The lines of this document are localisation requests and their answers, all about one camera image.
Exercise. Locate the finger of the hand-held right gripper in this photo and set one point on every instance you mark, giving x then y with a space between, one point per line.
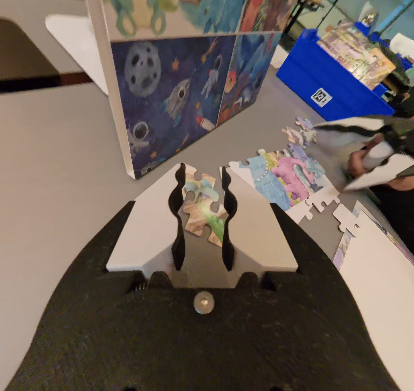
381 174
349 127

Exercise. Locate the green beige jigsaw piece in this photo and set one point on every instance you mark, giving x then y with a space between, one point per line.
202 209

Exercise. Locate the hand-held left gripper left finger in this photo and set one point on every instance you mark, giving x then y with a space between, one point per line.
145 232

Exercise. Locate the puzzle tray with painted border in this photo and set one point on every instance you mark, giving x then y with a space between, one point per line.
372 284

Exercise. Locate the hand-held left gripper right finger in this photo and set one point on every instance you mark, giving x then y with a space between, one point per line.
258 235

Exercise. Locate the white card sheet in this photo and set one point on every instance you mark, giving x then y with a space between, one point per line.
74 41

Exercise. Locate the pile of jigsaw pieces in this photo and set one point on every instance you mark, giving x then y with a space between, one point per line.
291 177

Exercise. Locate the illustrated puzzle box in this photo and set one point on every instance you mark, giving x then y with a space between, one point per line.
181 80

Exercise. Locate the person's right forearm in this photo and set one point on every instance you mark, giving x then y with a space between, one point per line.
397 209

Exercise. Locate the blue plastic bin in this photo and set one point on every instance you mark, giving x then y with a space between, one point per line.
310 74
401 64

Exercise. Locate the person's right hand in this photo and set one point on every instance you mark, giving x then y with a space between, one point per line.
355 164

